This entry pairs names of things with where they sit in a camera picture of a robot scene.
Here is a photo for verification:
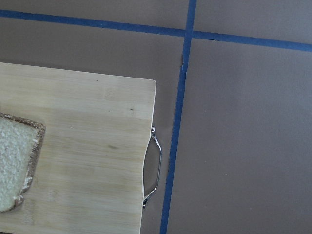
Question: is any bread slice with brown crust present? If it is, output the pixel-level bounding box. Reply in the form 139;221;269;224
0;113;46;213

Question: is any bamboo cutting board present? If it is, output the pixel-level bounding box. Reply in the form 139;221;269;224
0;63;156;234

